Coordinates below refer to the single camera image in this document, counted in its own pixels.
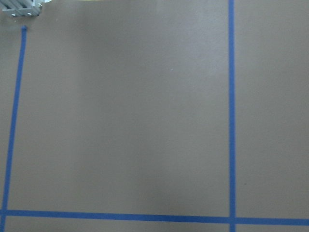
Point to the grey metal frame bracket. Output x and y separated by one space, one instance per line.
22 8

